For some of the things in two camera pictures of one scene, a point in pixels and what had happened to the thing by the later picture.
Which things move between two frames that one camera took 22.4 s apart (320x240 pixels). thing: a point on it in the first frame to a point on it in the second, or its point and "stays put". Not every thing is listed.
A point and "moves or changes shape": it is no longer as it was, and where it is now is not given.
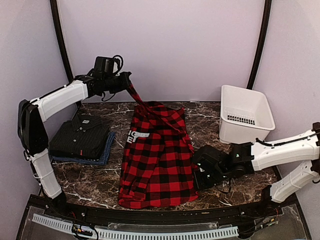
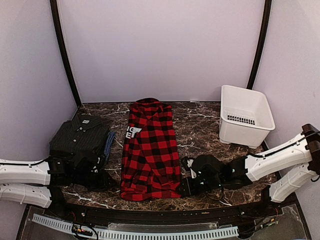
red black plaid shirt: [158, 166] moves or changes shape
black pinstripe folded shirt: [84, 135] stays put
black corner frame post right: [260, 44] stays put
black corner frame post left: [54, 8] stays put
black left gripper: [126, 83] to [104, 184]
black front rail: [159, 215] stays put
